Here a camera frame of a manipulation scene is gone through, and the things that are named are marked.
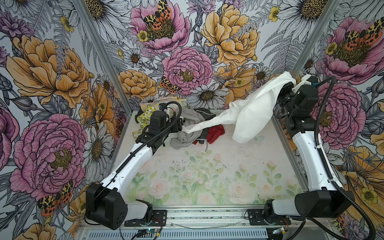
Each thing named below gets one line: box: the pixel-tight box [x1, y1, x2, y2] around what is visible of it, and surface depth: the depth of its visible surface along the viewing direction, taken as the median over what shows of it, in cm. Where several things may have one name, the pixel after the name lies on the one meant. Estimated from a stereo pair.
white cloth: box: [182, 71, 296, 144], surface depth 77 cm
